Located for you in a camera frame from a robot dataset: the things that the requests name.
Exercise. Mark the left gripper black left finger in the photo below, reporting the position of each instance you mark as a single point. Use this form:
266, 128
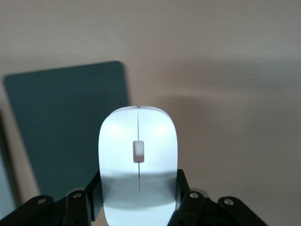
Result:
77, 207

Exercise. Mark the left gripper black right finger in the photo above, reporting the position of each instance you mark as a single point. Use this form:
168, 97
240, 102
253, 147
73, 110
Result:
195, 209

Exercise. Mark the white computer mouse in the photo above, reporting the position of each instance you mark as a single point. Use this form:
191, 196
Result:
138, 127

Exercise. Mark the black mouse pad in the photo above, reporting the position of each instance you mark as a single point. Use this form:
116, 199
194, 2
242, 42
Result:
58, 117

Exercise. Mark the silver closed laptop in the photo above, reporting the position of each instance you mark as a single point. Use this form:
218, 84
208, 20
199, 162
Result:
4, 176

